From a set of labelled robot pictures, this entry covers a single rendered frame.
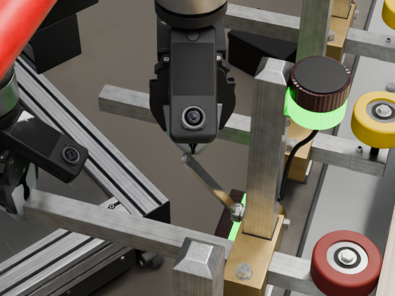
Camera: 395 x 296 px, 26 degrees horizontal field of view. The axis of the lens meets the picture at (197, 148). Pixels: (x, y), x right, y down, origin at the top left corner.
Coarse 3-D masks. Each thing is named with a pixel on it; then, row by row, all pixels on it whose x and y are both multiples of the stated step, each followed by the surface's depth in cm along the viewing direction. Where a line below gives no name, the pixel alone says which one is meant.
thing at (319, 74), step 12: (312, 60) 87; (324, 60) 87; (300, 72) 86; (312, 72) 86; (324, 72) 86; (336, 72) 86; (300, 84) 84; (312, 84) 84; (324, 84) 84; (336, 84) 84; (288, 120) 90; (312, 132) 92; (300, 144) 93; (288, 168) 97
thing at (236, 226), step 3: (243, 198) 131; (243, 201) 130; (234, 222) 128; (240, 222) 128; (234, 225) 127; (237, 225) 127; (234, 228) 127; (237, 228) 127; (231, 231) 126; (234, 231) 126; (231, 234) 126; (234, 234) 126; (231, 237) 126; (234, 237) 126; (234, 240) 125
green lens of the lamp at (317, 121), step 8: (288, 104) 88; (296, 104) 86; (344, 104) 86; (288, 112) 89; (296, 112) 87; (304, 112) 86; (312, 112) 86; (328, 112) 86; (336, 112) 86; (344, 112) 88; (296, 120) 87; (304, 120) 87; (312, 120) 86; (320, 120) 86; (328, 120) 86; (336, 120) 87; (312, 128) 87; (320, 128) 87; (328, 128) 87
